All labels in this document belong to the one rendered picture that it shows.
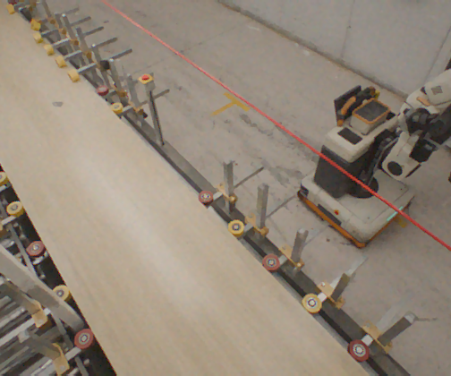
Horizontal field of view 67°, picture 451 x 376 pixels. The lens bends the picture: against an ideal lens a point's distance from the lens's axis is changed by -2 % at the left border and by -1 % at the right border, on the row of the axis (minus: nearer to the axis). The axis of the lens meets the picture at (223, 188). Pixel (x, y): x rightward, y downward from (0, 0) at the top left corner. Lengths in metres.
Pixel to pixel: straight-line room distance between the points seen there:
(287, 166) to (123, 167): 1.63
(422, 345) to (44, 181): 2.54
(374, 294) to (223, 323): 1.43
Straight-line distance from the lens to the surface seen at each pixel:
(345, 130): 2.42
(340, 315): 1.84
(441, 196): 3.42
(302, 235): 1.52
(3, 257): 1.24
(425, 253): 3.03
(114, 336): 1.62
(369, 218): 2.67
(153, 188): 1.94
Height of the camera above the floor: 2.39
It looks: 52 degrees down
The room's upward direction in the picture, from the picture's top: 3 degrees counter-clockwise
